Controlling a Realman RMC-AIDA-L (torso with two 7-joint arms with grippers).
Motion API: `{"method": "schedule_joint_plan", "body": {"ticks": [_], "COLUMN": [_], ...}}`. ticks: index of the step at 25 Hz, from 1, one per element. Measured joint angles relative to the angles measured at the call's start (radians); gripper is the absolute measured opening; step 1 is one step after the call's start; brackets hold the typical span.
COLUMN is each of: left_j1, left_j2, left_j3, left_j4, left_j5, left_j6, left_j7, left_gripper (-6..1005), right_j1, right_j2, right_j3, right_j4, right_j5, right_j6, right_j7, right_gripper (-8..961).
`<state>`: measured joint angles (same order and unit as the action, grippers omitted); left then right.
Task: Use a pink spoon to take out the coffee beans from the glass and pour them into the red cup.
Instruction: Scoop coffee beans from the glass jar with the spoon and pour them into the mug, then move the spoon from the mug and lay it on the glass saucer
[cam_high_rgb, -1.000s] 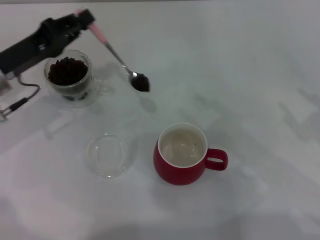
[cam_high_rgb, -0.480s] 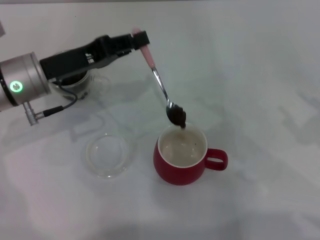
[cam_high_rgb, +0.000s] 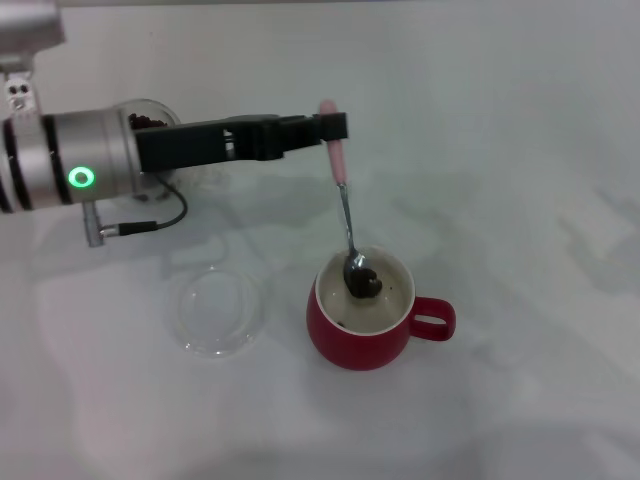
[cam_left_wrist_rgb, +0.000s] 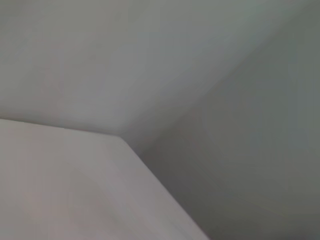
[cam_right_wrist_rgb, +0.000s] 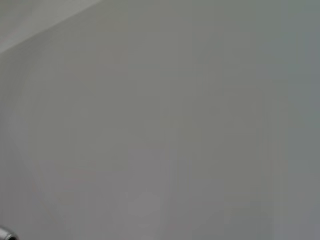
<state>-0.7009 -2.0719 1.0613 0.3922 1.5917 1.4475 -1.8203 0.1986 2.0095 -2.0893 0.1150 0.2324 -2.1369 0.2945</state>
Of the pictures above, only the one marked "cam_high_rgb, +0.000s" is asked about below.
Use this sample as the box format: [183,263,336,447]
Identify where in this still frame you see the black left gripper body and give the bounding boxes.
[136,114,279,175]

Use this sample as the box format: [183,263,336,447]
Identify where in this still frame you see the pink handled metal spoon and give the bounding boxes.
[318,98,384,300]

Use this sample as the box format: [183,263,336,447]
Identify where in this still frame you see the scooped coffee beans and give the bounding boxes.
[348,268,385,301]

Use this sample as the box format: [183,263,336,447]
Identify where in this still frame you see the dark coffee beans heap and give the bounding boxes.
[128,113,167,131]

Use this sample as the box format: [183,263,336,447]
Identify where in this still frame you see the clear glass saucer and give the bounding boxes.
[175,266,266,359]

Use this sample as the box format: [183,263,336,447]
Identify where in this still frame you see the red ceramic mug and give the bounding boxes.
[305,243,457,372]

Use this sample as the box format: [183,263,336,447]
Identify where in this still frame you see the clear double-wall glass cup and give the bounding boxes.
[112,98,239,207]

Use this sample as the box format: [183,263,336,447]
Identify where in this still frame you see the thin dark arm cable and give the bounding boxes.
[99,185,189,237]

